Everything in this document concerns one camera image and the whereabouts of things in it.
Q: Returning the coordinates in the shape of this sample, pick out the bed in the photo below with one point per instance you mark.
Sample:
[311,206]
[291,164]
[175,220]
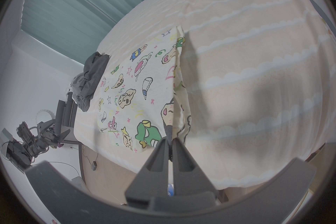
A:
[249,60]

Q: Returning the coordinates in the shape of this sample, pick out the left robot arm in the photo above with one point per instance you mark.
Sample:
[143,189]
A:
[28,141]

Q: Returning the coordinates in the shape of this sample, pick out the white printed pyjama top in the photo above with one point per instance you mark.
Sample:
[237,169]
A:
[136,91]

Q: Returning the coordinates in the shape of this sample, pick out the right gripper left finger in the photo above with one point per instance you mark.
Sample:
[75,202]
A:
[152,178]

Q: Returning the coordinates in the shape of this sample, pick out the dark grey garment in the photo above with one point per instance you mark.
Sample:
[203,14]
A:
[84,94]

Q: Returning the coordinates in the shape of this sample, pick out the black power adapter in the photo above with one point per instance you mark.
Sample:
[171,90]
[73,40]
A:
[94,165]

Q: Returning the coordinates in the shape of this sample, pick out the black chest of drawers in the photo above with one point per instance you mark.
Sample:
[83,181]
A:
[64,115]

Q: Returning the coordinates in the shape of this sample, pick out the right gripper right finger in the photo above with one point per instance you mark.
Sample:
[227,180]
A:
[189,178]

